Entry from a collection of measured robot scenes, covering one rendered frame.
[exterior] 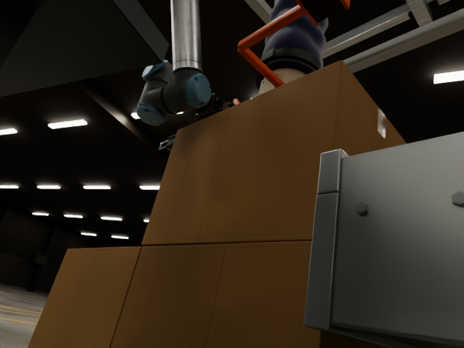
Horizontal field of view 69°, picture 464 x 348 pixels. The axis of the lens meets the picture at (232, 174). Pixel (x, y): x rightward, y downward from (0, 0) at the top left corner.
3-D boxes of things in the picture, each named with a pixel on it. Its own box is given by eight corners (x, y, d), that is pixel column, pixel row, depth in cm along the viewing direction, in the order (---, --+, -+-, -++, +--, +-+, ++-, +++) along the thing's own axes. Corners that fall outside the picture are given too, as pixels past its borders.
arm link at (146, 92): (155, 105, 95) (166, 72, 100) (127, 113, 100) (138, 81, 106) (176, 123, 101) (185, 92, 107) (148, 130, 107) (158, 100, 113)
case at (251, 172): (413, 292, 79) (410, 147, 95) (325, 239, 55) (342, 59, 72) (234, 278, 121) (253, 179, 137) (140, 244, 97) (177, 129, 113)
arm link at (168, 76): (136, 83, 107) (145, 61, 111) (168, 105, 114) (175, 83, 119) (152, 71, 101) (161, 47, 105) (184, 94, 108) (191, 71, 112)
